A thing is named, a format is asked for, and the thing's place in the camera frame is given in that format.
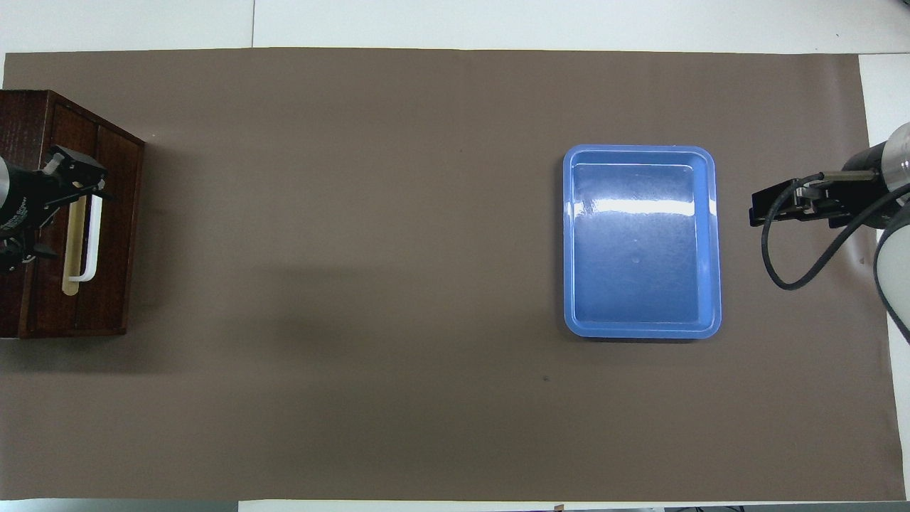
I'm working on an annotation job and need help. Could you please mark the blue plastic tray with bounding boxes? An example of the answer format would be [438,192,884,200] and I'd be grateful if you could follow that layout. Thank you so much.
[563,144,722,340]

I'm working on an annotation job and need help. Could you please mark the beige handle backing strip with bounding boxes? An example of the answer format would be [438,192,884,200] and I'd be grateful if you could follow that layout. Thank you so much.
[62,192,88,296]

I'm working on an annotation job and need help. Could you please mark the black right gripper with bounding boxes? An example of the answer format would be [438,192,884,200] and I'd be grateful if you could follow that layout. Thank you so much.
[749,142,888,230]

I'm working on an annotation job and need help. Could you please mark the dark wooden drawer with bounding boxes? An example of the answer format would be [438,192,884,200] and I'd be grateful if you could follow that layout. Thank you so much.
[28,100,145,335]

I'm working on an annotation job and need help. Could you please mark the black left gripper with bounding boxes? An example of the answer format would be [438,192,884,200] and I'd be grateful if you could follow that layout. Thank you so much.
[0,145,114,276]

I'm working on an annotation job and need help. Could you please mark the white drawer handle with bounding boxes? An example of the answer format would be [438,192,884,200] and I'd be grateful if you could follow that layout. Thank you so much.
[67,193,105,284]

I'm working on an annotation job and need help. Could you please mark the dark wooden drawer cabinet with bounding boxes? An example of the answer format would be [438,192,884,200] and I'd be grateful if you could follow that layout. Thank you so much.
[0,89,146,339]

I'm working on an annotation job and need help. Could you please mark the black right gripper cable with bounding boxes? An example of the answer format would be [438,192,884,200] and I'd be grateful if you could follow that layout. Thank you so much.
[760,171,910,292]

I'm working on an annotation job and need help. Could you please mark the brown table mat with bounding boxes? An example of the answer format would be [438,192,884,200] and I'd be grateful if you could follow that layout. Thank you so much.
[0,46,905,502]

